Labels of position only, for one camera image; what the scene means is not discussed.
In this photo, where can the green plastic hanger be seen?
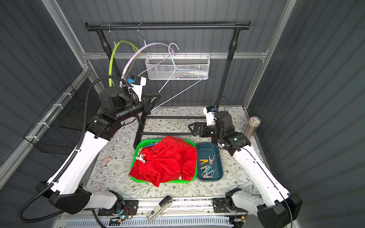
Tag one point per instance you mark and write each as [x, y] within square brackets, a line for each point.
[111, 61]

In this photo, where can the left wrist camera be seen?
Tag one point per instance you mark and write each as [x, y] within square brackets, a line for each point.
[137, 83]

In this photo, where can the pink clothespin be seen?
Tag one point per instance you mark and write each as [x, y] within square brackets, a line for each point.
[106, 161]
[205, 167]

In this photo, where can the red shorts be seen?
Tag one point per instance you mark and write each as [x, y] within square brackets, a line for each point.
[165, 162]

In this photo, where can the green plastic basket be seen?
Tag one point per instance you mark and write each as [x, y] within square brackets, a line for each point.
[137, 151]

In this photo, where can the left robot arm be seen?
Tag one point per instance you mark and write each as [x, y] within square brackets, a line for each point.
[63, 189]

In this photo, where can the dark teal tray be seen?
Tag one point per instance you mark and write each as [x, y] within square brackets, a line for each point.
[204, 150]

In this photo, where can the salmon clothespin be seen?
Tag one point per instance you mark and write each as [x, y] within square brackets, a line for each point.
[211, 160]

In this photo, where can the black wire wall basket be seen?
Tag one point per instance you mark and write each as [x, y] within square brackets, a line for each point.
[60, 131]

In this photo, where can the black clothes rack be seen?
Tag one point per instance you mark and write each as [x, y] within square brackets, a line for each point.
[236, 27]

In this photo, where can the silver black handheld device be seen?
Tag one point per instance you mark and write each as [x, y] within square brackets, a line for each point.
[161, 207]

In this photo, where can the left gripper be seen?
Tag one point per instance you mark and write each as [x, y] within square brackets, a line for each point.
[146, 104]

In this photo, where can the fallen pink clothespin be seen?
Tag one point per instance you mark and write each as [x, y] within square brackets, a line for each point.
[106, 161]

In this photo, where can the teal clothespin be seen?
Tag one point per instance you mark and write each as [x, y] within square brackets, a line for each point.
[211, 173]

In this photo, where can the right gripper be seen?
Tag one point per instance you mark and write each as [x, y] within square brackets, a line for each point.
[204, 128]

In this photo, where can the beige clothespin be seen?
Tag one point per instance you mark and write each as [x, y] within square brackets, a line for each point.
[205, 176]

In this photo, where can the clear tube of sticks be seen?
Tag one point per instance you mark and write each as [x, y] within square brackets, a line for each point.
[252, 124]

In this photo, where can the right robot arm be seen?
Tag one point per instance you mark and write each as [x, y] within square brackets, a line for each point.
[276, 207]

